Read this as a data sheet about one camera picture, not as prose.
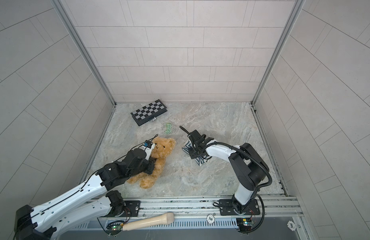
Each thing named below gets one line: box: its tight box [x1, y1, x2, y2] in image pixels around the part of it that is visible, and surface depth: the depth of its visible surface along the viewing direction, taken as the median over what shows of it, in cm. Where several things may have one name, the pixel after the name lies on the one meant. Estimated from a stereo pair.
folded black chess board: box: [130, 99, 168, 127], surface depth 109 cm
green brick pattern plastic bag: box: [164, 122, 173, 135], surface depth 104 cm
